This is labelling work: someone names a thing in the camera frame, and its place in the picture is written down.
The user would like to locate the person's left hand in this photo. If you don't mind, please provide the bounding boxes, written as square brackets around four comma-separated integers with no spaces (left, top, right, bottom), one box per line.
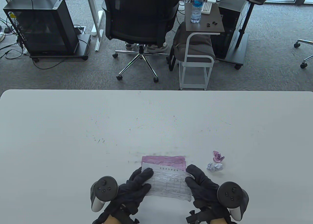
[104,167,154,216]

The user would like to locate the person's right hand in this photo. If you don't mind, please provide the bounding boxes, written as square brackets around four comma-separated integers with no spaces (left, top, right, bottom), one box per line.
[185,164,232,220]

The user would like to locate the white paper invoice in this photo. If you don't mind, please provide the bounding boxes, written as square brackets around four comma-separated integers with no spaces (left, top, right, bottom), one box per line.
[142,162,195,202]
[207,162,224,172]

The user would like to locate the pink paper invoice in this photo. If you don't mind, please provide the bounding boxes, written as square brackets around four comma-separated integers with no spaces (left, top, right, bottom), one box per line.
[213,151,225,163]
[141,156,187,172]

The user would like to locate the grey bag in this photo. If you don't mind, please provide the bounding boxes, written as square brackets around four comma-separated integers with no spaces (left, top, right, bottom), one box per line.
[169,22,216,71]

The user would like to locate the black computer tower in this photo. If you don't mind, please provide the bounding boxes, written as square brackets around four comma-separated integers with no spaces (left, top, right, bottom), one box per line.
[212,0,247,59]

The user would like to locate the black wheeled platform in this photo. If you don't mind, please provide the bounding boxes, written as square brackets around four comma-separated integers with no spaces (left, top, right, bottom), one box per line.
[29,34,91,62]

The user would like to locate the black mesh office chair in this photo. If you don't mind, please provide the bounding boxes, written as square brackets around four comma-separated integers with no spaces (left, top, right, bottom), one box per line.
[101,0,180,83]
[293,39,313,69]

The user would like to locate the black standing desk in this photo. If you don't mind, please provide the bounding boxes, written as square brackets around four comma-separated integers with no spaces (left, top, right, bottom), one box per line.
[215,0,275,70]

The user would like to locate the white ribbed box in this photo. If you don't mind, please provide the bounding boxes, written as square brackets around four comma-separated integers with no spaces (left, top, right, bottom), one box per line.
[202,2,213,15]

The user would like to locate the clear plastic water bottle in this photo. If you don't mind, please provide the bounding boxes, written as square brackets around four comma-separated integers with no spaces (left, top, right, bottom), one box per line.
[191,0,204,23]

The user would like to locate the white desk leg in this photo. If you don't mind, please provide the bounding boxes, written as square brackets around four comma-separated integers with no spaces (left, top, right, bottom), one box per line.
[85,0,104,52]

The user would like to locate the black computer case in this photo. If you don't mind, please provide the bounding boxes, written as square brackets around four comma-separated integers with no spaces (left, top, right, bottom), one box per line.
[3,0,79,55]

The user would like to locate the brown side table white frame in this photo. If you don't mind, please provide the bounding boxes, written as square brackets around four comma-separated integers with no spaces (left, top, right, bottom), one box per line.
[179,2,225,90]

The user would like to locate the black floor cables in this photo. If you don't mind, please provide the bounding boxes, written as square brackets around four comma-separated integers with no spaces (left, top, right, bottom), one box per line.
[0,16,32,60]

